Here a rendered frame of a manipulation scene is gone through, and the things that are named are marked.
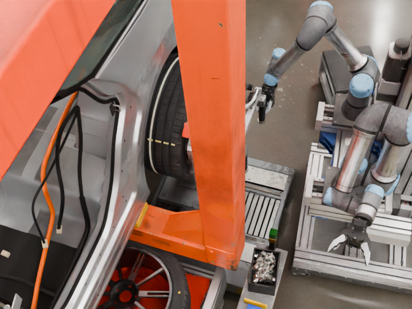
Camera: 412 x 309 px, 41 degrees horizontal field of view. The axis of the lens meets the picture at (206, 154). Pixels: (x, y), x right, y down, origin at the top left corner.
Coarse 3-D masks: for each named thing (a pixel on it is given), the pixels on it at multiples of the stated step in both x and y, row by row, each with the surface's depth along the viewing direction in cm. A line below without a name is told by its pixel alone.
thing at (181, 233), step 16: (160, 208) 285; (144, 224) 280; (160, 224) 280; (176, 224) 273; (192, 224) 265; (144, 240) 287; (160, 240) 279; (176, 240) 274; (192, 240) 271; (192, 256) 283
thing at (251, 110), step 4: (260, 92) 287; (256, 100) 284; (256, 104) 285; (248, 108) 281; (252, 108) 281; (248, 112) 280; (252, 112) 279; (248, 116) 278; (252, 116) 281; (248, 120) 277; (248, 124) 276
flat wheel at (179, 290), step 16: (128, 240) 295; (128, 256) 300; (144, 256) 292; (160, 256) 289; (176, 256) 290; (160, 272) 287; (176, 272) 283; (112, 288) 282; (128, 288) 286; (176, 288) 278; (112, 304) 278; (128, 304) 281; (176, 304) 273
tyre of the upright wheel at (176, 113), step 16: (176, 64) 276; (160, 80) 270; (176, 80) 268; (160, 96) 266; (176, 96) 265; (160, 112) 265; (176, 112) 264; (160, 128) 266; (176, 128) 264; (160, 144) 270; (176, 144) 267; (144, 160) 281; (160, 160) 276; (176, 160) 272; (176, 176) 286; (192, 176) 304
